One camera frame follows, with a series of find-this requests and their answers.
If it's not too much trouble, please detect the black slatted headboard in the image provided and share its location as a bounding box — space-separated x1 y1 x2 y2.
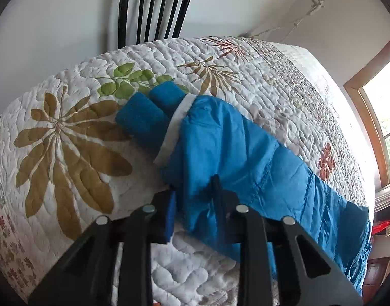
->
118 0 200 50

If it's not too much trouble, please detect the wooden framed window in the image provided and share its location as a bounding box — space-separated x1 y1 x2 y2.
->
343 32 390 193

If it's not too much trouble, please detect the floral quilted bedspread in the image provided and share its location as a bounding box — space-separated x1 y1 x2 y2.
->
0 36 375 306

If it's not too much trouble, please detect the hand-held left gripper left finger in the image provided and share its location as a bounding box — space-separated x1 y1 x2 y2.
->
28 190 177 306

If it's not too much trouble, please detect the red hanging item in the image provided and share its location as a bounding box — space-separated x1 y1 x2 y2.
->
371 219 390 237

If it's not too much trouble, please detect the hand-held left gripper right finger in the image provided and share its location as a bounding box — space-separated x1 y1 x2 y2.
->
210 175 363 306

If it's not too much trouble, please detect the blue padded jacket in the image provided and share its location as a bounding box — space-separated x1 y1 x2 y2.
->
115 81 373 297

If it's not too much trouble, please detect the brown wooden furniture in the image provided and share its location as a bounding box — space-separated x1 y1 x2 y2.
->
362 257 390 297

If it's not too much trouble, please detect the white wall fixture with cord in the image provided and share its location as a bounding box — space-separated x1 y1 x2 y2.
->
243 0 325 39

